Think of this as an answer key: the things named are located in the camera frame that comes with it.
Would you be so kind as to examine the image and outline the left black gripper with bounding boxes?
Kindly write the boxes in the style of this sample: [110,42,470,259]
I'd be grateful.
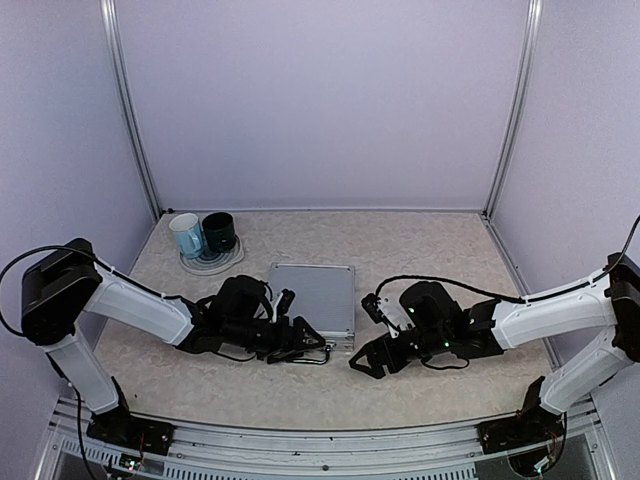
[224,314,325,363]

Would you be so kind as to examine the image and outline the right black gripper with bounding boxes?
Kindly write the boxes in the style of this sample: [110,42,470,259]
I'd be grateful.
[349,326,451,380]

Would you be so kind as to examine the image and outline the aluminium poker case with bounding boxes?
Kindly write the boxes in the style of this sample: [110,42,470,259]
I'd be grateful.
[269,263,356,365]

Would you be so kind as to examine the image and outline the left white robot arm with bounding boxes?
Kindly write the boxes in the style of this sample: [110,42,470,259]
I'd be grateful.
[21,238,326,445]

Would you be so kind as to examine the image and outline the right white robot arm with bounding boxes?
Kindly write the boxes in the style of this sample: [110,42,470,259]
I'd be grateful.
[349,253,639,444]

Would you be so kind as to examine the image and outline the grey round coaster tray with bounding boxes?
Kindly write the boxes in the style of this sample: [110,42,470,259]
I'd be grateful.
[179,236,244,276]

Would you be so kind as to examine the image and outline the dark green mug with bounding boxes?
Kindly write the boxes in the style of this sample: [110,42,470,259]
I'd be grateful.
[202,212,236,253]

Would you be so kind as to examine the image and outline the light blue mug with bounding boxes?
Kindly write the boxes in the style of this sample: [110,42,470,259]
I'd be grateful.
[169,213,205,259]

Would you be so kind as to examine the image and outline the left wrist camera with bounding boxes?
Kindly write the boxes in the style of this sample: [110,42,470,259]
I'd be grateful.
[270,289,295,323]

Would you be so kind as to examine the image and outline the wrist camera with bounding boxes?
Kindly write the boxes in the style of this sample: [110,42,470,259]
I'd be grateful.
[361,293,409,338]
[270,289,295,323]

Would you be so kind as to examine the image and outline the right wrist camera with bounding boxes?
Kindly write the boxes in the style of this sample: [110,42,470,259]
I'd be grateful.
[361,293,409,338]

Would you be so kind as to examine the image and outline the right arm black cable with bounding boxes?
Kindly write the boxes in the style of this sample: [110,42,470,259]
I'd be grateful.
[374,214,640,306]

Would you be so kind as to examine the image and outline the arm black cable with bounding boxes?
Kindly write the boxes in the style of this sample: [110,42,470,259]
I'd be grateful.
[0,244,281,364]
[374,214,640,306]

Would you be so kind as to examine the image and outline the front aluminium rail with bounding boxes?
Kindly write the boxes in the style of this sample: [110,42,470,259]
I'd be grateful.
[31,398,616,479]

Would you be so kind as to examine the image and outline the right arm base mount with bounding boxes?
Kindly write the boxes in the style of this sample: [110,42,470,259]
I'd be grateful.
[476,416,564,455]

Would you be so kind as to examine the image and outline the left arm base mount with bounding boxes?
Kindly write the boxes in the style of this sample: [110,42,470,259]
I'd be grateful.
[87,417,175,456]

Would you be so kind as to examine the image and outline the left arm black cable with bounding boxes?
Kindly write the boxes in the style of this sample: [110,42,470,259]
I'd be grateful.
[0,244,281,364]

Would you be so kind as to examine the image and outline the left aluminium frame post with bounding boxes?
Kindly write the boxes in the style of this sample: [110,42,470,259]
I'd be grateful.
[100,0,163,221]

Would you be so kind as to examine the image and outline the aluminium frame post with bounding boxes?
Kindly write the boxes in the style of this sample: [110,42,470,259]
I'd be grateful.
[482,0,544,223]
[100,0,163,221]

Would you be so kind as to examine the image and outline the right aluminium frame post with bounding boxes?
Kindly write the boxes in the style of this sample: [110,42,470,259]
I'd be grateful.
[482,0,544,223]

